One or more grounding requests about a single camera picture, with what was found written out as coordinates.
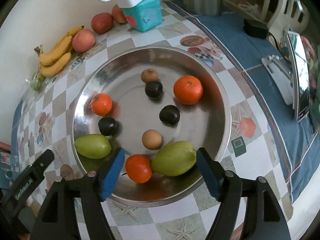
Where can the metal phone stand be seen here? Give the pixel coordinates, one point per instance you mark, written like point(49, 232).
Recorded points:
point(277, 70)

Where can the dark red apple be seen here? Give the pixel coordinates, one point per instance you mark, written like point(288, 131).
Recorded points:
point(102, 22)
point(117, 15)

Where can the large green mango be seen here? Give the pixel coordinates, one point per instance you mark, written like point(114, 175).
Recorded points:
point(173, 158)

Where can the small orange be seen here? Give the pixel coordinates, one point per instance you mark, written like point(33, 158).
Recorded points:
point(138, 168)

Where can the small green mango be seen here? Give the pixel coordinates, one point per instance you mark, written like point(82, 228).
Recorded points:
point(93, 146)

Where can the steel plate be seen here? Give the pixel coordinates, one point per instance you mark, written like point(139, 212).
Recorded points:
point(130, 65)

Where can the large orange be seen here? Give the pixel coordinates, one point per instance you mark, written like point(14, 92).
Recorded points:
point(188, 89)

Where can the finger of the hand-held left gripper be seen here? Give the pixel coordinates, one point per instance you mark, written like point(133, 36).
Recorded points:
point(27, 180)

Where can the light brown round fruit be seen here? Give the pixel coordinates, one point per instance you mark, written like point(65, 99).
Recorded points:
point(151, 139)

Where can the orange with stem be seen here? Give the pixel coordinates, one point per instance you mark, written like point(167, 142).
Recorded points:
point(101, 105)

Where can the banana bunch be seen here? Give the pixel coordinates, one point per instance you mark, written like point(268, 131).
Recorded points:
point(55, 65)

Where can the greenish brown kiwi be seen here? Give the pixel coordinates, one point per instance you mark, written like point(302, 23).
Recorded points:
point(149, 75)

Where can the checkered tablecloth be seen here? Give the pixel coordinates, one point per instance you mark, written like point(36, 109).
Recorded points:
point(162, 215)

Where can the black adapter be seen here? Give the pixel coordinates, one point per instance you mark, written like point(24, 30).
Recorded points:
point(255, 28)

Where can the glass mug with red label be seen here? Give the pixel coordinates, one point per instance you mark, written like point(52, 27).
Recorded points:
point(7, 163)

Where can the phone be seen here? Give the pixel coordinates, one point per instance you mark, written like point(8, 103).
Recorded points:
point(301, 80)

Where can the pink red apple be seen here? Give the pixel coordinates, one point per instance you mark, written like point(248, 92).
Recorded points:
point(83, 40)

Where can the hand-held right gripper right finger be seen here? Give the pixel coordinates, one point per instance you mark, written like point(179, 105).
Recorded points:
point(208, 177)

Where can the teal box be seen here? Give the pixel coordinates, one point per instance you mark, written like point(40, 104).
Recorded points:
point(145, 13)

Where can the dark plum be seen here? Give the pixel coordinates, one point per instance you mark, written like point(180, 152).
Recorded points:
point(169, 115)
point(153, 89)
point(107, 126)

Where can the clear bag of green fruit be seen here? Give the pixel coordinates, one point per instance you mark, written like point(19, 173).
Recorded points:
point(36, 81)

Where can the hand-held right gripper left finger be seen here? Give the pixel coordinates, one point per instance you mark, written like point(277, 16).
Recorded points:
point(113, 177)

